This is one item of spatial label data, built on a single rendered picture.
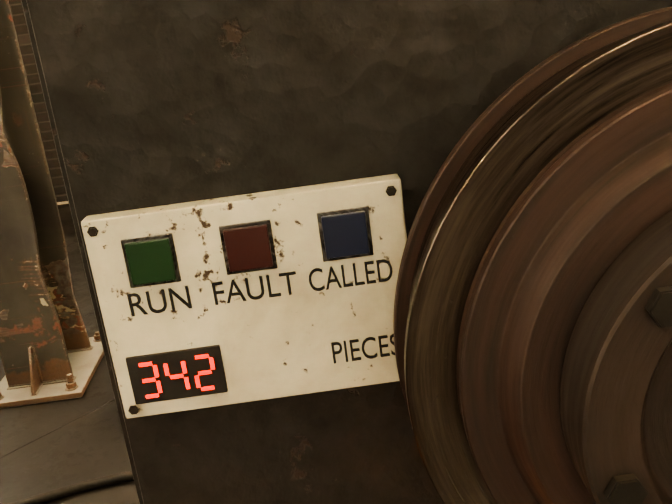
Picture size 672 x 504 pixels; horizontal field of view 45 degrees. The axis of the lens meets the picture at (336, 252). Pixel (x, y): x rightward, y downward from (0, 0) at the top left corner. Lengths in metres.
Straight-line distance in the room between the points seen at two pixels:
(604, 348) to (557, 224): 0.09
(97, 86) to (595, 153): 0.38
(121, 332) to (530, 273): 0.35
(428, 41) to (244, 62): 0.15
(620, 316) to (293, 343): 0.31
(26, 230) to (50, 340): 0.46
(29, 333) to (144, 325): 2.77
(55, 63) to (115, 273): 0.17
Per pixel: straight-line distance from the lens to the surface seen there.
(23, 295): 3.42
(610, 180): 0.54
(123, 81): 0.68
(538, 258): 0.54
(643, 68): 0.56
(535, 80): 0.60
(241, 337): 0.70
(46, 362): 3.51
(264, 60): 0.66
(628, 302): 0.50
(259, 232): 0.66
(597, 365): 0.50
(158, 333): 0.71
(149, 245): 0.68
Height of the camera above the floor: 1.39
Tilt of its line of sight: 18 degrees down
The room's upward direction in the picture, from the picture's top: 8 degrees counter-clockwise
